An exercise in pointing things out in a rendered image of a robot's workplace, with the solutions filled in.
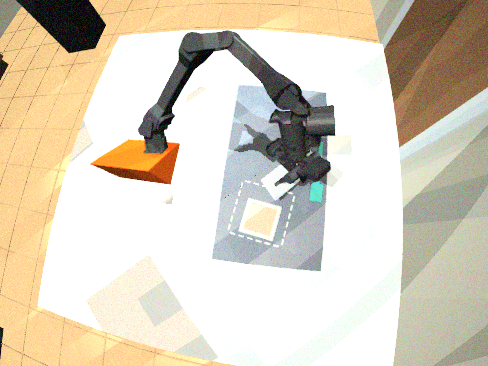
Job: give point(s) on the teal trowel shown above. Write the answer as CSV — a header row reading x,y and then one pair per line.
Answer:
x,y
316,188

